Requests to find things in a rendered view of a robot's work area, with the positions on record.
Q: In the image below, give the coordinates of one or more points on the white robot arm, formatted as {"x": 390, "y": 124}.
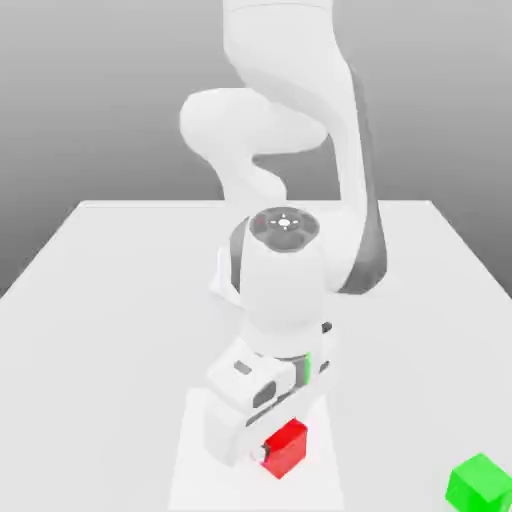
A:
{"x": 280, "y": 280}

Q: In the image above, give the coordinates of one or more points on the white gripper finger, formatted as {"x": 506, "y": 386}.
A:
{"x": 258, "y": 455}

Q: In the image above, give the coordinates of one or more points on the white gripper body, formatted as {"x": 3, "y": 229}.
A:
{"x": 224, "y": 438}

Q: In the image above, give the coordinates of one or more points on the small green cube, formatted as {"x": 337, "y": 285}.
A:
{"x": 478, "y": 484}

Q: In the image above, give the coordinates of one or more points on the small red cube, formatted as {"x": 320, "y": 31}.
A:
{"x": 287, "y": 448}

